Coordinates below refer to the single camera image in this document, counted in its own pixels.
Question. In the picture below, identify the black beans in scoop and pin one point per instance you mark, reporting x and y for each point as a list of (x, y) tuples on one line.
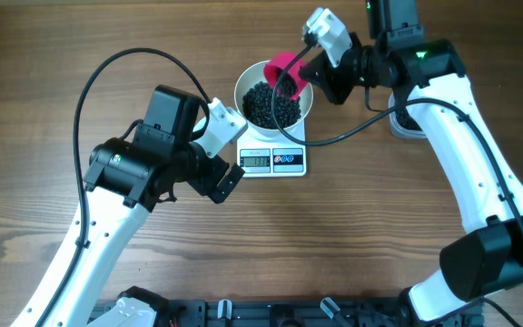
[(287, 88)]

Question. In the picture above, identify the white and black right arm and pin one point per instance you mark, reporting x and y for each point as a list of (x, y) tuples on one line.
[(429, 82)]

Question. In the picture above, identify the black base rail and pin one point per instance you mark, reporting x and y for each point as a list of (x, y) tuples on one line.
[(375, 312)]

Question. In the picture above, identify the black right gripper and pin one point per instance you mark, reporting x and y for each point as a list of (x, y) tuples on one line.
[(320, 69)]

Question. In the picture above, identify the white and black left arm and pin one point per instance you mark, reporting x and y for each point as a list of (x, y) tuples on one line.
[(177, 141)]

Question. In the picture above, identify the black beans in container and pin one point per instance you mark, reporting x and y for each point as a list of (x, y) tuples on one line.
[(406, 121)]

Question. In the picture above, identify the white bowl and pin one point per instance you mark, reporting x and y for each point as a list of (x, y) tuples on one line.
[(255, 74)]

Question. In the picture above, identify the clear plastic container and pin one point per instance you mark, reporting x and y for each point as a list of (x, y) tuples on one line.
[(402, 133)]

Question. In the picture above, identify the black beans in bowl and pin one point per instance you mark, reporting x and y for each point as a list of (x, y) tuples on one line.
[(261, 110)]

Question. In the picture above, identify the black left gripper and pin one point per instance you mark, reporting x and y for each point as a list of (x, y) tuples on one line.
[(205, 183)]

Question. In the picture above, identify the white digital kitchen scale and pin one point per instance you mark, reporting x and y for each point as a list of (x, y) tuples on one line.
[(263, 153)]

